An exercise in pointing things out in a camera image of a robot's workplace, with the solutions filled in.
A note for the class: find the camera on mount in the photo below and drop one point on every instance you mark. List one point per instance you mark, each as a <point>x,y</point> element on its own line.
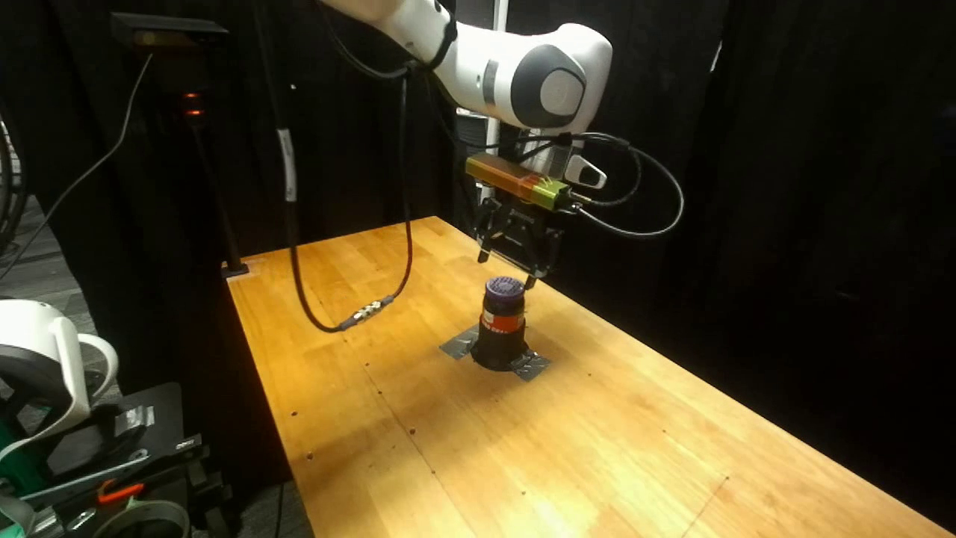
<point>168,30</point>

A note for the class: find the roll of grey tape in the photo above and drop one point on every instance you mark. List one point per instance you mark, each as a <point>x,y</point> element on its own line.
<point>142,519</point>

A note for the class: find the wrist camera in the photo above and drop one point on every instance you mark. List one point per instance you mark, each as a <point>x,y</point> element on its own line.
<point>515,181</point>

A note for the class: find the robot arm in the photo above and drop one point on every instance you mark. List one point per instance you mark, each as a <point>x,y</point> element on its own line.
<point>478,63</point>

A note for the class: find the black equipment case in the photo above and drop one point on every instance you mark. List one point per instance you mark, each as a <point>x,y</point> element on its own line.
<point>157,441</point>

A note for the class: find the black curtain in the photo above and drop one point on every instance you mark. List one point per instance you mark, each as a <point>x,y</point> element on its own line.
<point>821,224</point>

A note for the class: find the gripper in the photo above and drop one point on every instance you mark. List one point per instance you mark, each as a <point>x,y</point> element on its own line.
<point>532,219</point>

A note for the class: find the white headset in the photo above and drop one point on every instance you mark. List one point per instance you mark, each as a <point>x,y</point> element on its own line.
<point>45,351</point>

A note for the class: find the grey tape patch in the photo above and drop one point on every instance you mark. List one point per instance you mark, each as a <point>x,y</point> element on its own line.
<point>457,344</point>
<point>532,365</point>

